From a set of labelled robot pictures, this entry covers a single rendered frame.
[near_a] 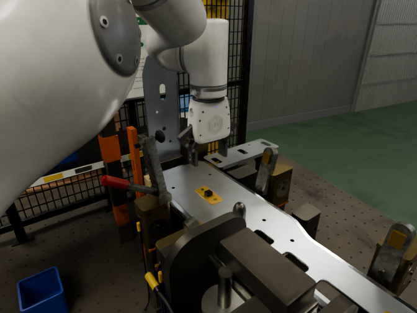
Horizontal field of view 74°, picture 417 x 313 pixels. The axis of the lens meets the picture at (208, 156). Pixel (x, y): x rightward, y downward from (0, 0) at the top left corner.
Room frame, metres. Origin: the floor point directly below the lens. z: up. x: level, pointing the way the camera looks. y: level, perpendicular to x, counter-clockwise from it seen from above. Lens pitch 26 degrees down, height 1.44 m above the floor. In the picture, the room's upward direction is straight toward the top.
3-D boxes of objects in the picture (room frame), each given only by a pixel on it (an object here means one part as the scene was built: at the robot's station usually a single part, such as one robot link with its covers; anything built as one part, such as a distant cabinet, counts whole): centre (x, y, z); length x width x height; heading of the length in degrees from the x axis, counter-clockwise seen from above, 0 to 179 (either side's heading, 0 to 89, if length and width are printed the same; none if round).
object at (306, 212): (0.59, -0.26, 0.84); 0.10 x 0.05 x 0.29; 126
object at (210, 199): (0.64, 0.00, 1.01); 0.08 x 0.04 x 0.01; 36
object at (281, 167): (0.72, -0.21, 0.87); 0.12 x 0.07 x 0.35; 126
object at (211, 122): (0.64, 0.00, 1.23); 0.10 x 0.07 x 0.11; 126
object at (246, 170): (0.82, -0.12, 0.84); 0.12 x 0.07 x 0.28; 126
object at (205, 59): (0.64, 0.00, 1.37); 0.09 x 0.08 x 0.13; 70
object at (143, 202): (0.54, 0.15, 0.87); 0.10 x 0.07 x 0.35; 126
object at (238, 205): (0.54, -0.07, 1.02); 0.03 x 0.03 x 0.07
